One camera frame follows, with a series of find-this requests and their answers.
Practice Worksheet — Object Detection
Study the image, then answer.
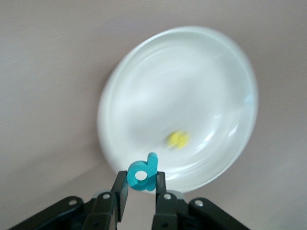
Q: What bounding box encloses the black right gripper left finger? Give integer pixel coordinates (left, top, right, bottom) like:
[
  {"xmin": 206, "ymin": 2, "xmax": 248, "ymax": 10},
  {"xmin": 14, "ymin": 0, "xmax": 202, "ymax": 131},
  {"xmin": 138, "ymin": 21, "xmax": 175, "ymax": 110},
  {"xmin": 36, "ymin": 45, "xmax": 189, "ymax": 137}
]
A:
[{"xmin": 9, "ymin": 170, "xmax": 129, "ymax": 230}]

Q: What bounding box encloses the beige round plate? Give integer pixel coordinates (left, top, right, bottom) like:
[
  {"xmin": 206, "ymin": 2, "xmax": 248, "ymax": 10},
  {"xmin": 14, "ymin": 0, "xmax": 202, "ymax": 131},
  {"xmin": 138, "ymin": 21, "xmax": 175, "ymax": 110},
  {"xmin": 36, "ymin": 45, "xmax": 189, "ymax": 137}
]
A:
[{"xmin": 96, "ymin": 25, "xmax": 260, "ymax": 194}]

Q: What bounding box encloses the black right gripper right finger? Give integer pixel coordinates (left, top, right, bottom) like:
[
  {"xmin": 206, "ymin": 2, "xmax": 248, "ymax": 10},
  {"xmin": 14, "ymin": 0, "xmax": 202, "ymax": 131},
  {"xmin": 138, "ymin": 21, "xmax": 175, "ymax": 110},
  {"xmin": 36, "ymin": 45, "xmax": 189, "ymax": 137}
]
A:
[{"xmin": 151, "ymin": 172, "xmax": 251, "ymax": 230}]

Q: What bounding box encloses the yellow foam letter s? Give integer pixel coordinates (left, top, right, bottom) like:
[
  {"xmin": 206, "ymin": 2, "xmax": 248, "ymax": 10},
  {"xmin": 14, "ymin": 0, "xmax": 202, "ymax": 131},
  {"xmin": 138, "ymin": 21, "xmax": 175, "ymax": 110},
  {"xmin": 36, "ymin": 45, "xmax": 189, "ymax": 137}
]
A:
[{"xmin": 166, "ymin": 130, "xmax": 192, "ymax": 151}]

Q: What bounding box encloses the teal foam letter d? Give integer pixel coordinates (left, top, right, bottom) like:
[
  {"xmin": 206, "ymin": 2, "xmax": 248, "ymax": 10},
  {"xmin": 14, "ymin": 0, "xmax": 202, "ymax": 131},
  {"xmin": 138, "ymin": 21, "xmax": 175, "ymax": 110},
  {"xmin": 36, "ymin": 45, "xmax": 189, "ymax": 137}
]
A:
[{"xmin": 126, "ymin": 152, "xmax": 159, "ymax": 192}]

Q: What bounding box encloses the brown table cover sheet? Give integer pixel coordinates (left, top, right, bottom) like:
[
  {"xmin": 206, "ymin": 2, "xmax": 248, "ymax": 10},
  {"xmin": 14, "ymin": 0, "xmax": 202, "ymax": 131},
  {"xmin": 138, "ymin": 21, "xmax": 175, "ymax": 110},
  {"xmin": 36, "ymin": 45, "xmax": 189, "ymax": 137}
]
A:
[{"xmin": 0, "ymin": 0, "xmax": 307, "ymax": 230}]

